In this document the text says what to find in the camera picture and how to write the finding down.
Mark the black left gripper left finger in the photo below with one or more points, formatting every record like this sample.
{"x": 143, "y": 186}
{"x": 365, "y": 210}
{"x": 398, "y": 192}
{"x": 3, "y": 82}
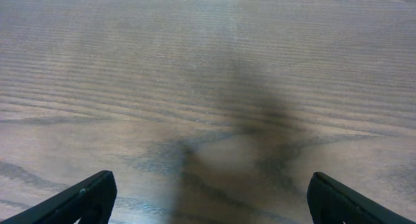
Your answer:
{"x": 88, "y": 202}

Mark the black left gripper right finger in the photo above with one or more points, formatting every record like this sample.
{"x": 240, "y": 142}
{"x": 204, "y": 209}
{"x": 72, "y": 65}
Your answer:
{"x": 331, "y": 202}

